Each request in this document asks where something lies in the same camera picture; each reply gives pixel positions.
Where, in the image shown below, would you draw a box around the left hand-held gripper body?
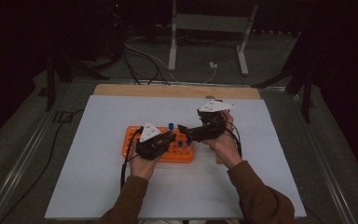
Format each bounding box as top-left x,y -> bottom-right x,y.
135,121 -> 169,161

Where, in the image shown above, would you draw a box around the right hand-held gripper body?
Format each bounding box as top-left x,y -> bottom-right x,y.
187,99 -> 237,143

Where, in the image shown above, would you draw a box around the orange plastic tube rack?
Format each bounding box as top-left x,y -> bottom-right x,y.
121,125 -> 196,164

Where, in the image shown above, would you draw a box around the wooden tube rack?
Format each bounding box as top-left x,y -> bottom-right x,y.
213,99 -> 231,165

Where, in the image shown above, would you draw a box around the person's left hand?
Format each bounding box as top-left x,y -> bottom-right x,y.
129,150 -> 162,181

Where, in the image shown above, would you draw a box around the person's right hand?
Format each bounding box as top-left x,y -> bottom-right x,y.
201,110 -> 244,170

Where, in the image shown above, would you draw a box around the white table mat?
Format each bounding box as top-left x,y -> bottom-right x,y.
44,94 -> 308,220

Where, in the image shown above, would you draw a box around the grey metal stand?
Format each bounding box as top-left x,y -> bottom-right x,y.
167,0 -> 260,77

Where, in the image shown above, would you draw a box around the black tripod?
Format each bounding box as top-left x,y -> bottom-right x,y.
250,31 -> 316,124
44,46 -> 111,112

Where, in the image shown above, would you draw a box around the right hand-held gripper cable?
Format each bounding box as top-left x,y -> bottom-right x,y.
225,120 -> 243,158

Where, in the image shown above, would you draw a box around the hand-held gripper cable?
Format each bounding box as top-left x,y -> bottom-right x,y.
119,126 -> 145,191
225,120 -> 243,158

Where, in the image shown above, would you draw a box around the left hand-held gripper cable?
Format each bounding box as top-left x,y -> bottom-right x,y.
119,126 -> 145,191

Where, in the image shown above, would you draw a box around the white floor cable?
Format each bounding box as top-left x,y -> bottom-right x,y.
124,35 -> 218,85

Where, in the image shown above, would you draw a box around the black floor cables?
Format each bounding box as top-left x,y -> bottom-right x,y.
121,43 -> 171,86

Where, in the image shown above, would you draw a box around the thin black floor cable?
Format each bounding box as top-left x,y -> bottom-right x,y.
0,108 -> 86,224

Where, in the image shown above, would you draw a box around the metal floor rail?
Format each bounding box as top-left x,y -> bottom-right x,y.
0,81 -> 74,224
287,91 -> 357,224

